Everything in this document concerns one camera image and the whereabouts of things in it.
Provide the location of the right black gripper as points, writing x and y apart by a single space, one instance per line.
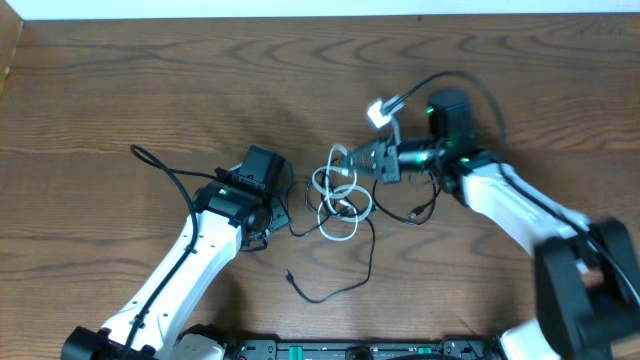
391 163

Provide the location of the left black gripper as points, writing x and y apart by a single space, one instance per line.
279 220

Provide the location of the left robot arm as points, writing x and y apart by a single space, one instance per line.
236 211

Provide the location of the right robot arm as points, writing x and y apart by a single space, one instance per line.
586 272

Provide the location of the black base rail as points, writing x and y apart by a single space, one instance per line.
350 350

